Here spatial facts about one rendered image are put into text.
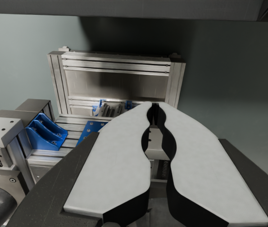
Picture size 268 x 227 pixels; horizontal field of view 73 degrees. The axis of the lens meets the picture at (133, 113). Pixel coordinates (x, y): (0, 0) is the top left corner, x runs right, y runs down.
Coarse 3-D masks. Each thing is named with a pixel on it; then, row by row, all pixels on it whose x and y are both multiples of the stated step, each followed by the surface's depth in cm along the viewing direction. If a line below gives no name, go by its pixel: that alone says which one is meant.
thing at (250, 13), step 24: (0, 0) 33; (24, 0) 33; (48, 0) 33; (72, 0) 33; (96, 0) 32; (120, 0) 32; (144, 0) 32; (168, 0) 32; (192, 0) 32; (216, 0) 31; (240, 0) 31
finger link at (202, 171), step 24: (168, 120) 10; (192, 120) 10; (168, 144) 9; (192, 144) 8; (216, 144) 8; (192, 168) 7; (216, 168) 7; (168, 192) 7; (192, 192) 6; (216, 192) 6; (240, 192) 6; (192, 216) 6; (216, 216) 6; (240, 216) 6; (264, 216) 6
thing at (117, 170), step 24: (120, 120) 10; (144, 120) 10; (96, 144) 8; (120, 144) 8; (144, 144) 9; (96, 168) 7; (120, 168) 7; (144, 168) 7; (72, 192) 6; (96, 192) 6; (120, 192) 6; (144, 192) 6; (96, 216) 6; (120, 216) 6
